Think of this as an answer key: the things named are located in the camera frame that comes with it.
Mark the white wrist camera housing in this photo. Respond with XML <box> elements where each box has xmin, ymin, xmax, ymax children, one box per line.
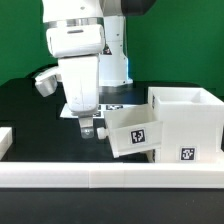
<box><xmin>35</xmin><ymin>66</ymin><xmax>59</xmax><ymax>97</ymax></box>

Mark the white drawer tray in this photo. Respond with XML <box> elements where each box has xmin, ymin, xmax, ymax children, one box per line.
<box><xmin>146</xmin><ymin>149</ymin><xmax>161</xmax><ymax>163</ymax></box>
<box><xmin>97</xmin><ymin>104</ymin><xmax>163</xmax><ymax>158</ymax></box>

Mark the fiducial marker sheet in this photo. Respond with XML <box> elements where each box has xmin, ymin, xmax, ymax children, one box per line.
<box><xmin>60</xmin><ymin>104</ymin><xmax>134</xmax><ymax>119</ymax></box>

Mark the white front drawer tray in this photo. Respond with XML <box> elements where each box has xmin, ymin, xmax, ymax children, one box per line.
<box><xmin>146</xmin><ymin>149</ymin><xmax>161</xmax><ymax>163</ymax></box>

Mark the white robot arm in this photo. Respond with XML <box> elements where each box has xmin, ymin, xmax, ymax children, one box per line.
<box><xmin>36</xmin><ymin>0</ymin><xmax>156</xmax><ymax>139</ymax></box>

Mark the white drawer cabinet box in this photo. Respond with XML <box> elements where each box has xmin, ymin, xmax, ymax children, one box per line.
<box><xmin>148</xmin><ymin>87</ymin><xmax>224</xmax><ymax>163</ymax></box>

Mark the white obstacle fence wall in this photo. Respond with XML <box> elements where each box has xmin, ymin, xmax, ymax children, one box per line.
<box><xmin>0</xmin><ymin>127</ymin><xmax>224</xmax><ymax>189</ymax></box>

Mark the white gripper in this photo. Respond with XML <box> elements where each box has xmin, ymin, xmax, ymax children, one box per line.
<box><xmin>58</xmin><ymin>55</ymin><xmax>99</xmax><ymax>139</ymax></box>

